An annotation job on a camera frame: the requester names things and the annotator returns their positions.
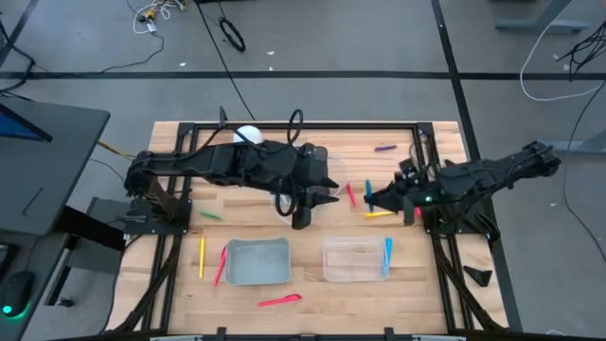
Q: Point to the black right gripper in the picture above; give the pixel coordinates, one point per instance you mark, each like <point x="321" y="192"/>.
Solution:
<point x="421" y="192"/>

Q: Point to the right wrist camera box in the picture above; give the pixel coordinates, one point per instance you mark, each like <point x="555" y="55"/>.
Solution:
<point x="409" y="168"/>

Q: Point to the black office desk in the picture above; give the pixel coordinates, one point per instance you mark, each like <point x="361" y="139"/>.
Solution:
<point x="52" y="166"/>

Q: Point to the computer monitor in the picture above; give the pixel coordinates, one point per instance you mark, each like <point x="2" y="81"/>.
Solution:
<point x="19" y="130"/>

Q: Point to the clear plastic bin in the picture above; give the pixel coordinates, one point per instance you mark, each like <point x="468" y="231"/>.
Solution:
<point x="352" y="260"/>

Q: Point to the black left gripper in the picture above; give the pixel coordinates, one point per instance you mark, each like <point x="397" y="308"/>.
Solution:
<point x="303" y="170"/>

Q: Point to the black triangular plastic piece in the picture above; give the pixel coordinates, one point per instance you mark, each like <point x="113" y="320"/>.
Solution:
<point x="479" y="275"/>

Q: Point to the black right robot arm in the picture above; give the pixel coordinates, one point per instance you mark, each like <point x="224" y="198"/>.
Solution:
<point x="497" y="173"/>

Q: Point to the pink highlighter marker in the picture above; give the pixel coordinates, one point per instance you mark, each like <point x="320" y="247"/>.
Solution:
<point x="351" y="194"/>
<point x="279" y="300"/>
<point x="418" y="212"/>

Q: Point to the grey desk foot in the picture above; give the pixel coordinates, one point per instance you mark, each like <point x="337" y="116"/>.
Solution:
<point x="582" y="146"/>

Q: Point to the black computer mouse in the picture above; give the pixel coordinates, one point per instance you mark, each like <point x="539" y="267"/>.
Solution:
<point x="16" y="291"/>

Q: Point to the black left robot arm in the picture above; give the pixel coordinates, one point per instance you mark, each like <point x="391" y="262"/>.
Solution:
<point x="213" y="163"/>

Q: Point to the white globe table lamp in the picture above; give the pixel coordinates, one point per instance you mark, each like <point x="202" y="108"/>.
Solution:
<point x="248" y="134"/>

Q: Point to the dark grey plastic bin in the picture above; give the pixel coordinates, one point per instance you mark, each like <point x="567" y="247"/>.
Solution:
<point x="323" y="163"/>

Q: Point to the purple marker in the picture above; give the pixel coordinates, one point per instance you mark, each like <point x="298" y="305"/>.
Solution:
<point x="386" y="148"/>

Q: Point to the light blue highlighter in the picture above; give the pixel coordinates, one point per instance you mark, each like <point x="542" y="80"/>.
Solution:
<point x="387" y="256"/>

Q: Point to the green highlighter marker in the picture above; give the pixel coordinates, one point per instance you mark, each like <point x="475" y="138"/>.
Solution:
<point x="209" y="215"/>

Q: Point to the pink Sharpie highlighter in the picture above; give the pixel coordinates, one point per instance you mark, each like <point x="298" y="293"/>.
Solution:
<point x="219" y="267"/>

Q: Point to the white plastic bin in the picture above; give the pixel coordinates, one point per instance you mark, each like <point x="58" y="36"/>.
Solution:
<point x="258" y="263"/>

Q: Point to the black aluminium rig frame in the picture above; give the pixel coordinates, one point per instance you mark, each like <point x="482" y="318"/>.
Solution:
<point x="360" y="125"/>

